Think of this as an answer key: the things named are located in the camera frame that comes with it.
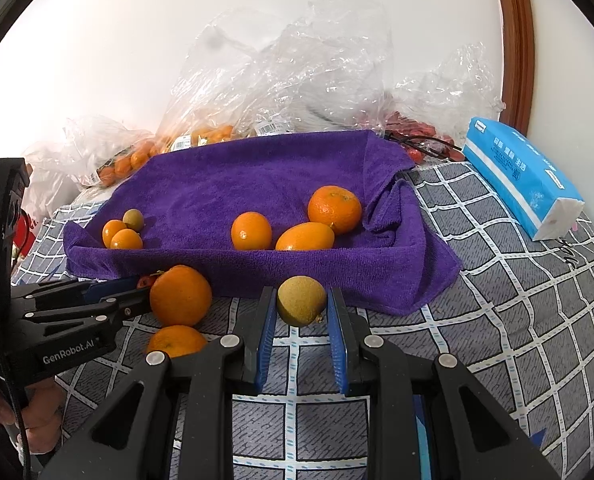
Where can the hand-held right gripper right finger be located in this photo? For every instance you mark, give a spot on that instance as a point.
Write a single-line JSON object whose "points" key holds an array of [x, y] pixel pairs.
{"points": [[338, 345]]}

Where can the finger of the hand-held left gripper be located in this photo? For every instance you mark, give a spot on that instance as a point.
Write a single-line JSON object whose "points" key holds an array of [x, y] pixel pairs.
{"points": [[102, 312], [112, 288]]}

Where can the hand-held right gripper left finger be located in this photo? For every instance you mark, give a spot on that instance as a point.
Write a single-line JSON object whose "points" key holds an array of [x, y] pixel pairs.
{"points": [[266, 340]]}

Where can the small red fruit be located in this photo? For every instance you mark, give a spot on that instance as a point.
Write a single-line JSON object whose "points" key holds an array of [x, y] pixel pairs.
{"points": [[146, 281]]}

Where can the small round orange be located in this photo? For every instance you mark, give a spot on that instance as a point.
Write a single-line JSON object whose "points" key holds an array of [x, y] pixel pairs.
{"points": [[111, 232], [127, 240]]}

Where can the yellow-green round fruit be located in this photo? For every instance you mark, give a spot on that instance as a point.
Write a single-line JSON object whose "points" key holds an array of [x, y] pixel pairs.
{"points": [[301, 301]]}

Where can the large smooth orange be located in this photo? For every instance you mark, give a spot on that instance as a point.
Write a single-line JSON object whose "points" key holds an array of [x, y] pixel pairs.
{"points": [[180, 296]]}

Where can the medium round orange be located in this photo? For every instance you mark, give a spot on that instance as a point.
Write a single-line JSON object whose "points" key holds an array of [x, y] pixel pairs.
{"points": [[176, 342], [251, 231]]}

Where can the oval orange fruit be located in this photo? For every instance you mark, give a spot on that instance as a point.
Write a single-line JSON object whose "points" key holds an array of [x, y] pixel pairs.
{"points": [[305, 238]]}

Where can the purple towel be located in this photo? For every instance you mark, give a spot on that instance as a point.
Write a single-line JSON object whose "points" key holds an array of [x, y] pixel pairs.
{"points": [[217, 185]]}

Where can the person's left hand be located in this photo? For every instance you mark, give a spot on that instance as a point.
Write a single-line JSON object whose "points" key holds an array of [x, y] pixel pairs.
{"points": [[42, 410]]}

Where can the small green-brown round fruit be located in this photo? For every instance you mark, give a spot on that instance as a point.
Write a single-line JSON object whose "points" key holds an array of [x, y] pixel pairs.
{"points": [[133, 220]]}

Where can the red paper bag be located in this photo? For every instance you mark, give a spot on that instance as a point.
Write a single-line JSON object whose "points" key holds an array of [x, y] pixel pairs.
{"points": [[29, 222]]}

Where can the white plastic bag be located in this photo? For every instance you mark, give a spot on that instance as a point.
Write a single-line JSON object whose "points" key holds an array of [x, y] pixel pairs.
{"points": [[52, 180]]}

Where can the clear bag of small oranges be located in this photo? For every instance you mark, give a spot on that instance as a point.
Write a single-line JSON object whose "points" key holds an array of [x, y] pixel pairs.
{"points": [[117, 155]]}

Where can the large dimpled orange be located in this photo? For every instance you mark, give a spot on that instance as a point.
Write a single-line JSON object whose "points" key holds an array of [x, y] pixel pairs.
{"points": [[334, 208]]}

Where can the grey checkered bedsheet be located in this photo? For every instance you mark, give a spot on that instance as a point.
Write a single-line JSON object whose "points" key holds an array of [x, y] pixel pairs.
{"points": [[502, 320]]}

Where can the blue tissue pack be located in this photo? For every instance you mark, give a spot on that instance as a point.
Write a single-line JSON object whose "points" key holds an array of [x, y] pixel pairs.
{"points": [[517, 175]]}

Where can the clear bag of red fruit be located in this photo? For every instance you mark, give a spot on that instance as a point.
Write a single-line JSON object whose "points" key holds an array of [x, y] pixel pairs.
{"points": [[437, 105]]}

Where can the clear bag of kumquats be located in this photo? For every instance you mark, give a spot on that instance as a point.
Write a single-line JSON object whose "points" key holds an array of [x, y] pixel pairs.
{"points": [[277, 70]]}

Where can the brown wooden door frame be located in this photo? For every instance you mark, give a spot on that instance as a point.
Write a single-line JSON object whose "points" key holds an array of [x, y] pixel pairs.
{"points": [[514, 40]]}

